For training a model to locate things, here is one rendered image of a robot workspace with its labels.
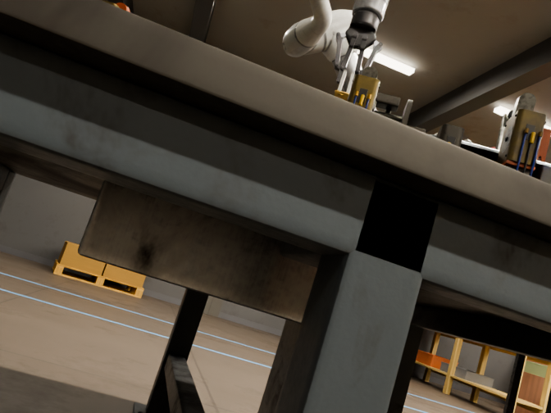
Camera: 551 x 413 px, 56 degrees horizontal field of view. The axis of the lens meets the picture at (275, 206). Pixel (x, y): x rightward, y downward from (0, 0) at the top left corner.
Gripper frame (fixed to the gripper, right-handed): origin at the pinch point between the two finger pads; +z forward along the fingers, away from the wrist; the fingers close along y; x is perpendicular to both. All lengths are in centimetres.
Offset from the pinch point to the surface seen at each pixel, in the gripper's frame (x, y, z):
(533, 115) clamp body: 24.9, -41.0, 7.6
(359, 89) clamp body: 21.8, -5.0, 10.1
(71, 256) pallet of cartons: -460, 287, 87
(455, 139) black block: 20.5, -27.8, 15.1
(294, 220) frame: 85, -6, 52
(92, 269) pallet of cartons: -475, 264, 94
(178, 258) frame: 63, 9, 58
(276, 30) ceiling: -469, 142, -258
